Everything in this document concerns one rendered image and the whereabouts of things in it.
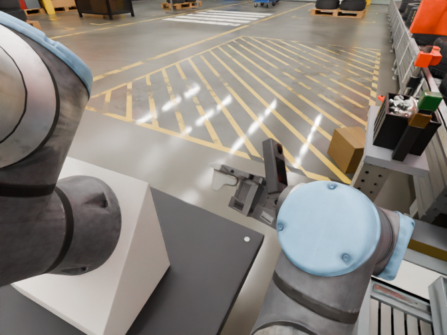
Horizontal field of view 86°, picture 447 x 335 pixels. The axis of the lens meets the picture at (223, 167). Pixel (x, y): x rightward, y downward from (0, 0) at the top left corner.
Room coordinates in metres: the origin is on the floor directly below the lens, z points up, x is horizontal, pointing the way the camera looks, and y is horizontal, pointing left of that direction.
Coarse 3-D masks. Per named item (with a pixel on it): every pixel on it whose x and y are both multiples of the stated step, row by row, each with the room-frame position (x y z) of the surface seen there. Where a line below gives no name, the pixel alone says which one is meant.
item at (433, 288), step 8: (440, 280) 0.36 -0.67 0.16; (432, 288) 0.35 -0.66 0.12; (440, 288) 0.34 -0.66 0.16; (432, 296) 0.33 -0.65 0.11; (440, 296) 0.32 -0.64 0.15; (432, 304) 0.31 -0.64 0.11; (440, 304) 0.30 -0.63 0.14; (432, 312) 0.29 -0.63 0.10; (440, 312) 0.28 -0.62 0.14; (432, 320) 0.27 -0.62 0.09; (440, 320) 0.26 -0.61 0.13; (440, 328) 0.24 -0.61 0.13
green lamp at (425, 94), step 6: (420, 96) 0.61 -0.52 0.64; (426, 96) 0.58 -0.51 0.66; (432, 96) 0.58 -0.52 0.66; (438, 96) 0.58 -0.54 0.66; (420, 102) 0.59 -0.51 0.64; (426, 102) 0.58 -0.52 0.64; (432, 102) 0.57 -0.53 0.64; (438, 102) 0.57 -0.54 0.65; (420, 108) 0.58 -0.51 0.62; (426, 108) 0.58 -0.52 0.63; (432, 108) 0.57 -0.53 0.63
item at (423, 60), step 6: (438, 48) 1.79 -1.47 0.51; (420, 54) 1.64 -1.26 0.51; (426, 54) 1.63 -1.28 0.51; (432, 54) 1.63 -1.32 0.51; (438, 54) 1.69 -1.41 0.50; (420, 60) 1.63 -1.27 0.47; (426, 60) 1.62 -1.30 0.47; (432, 60) 1.63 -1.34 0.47; (438, 60) 1.64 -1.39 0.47; (420, 66) 1.63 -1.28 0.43; (426, 66) 1.61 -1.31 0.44; (378, 96) 2.00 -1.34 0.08
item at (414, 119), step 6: (414, 108) 0.62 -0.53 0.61; (414, 114) 0.59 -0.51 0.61; (420, 114) 0.58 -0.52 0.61; (426, 114) 0.58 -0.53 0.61; (408, 120) 0.60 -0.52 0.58; (414, 120) 0.58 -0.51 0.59; (420, 120) 0.58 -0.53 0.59; (426, 120) 0.57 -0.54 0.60; (414, 126) 0.58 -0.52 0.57; (420, 126) 0.57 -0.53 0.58
